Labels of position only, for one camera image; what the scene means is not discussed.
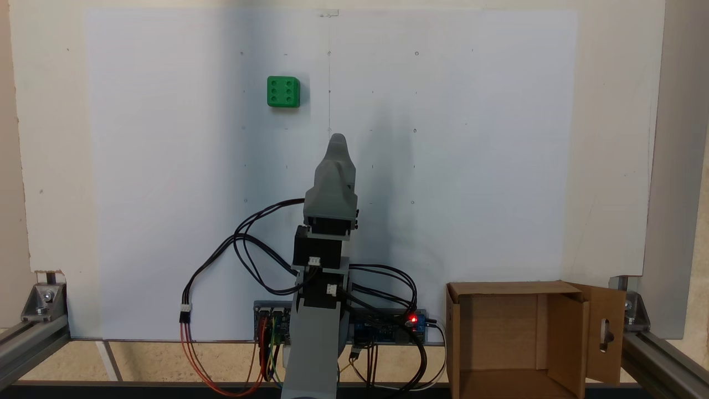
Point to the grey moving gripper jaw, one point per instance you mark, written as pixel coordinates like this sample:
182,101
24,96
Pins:
335,172

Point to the green dice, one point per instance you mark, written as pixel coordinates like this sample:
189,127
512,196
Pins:
283,91

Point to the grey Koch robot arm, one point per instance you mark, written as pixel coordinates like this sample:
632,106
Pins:
316,354

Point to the small circuit board with pins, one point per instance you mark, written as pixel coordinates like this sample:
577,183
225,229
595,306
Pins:
282,318

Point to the circuit board with blue capacitor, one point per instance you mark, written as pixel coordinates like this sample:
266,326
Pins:
388,330

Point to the clear tape strip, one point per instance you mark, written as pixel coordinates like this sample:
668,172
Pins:
328,13

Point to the brown cardboard box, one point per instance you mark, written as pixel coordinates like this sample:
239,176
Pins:
498,332

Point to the black frame crossbar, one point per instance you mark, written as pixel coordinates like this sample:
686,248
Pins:
138,391

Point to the aluminium corner bracket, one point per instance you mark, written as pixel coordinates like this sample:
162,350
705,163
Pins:
44,302
637,316

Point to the aluminium frame post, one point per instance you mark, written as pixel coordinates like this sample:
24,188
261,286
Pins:
664,366
27,349

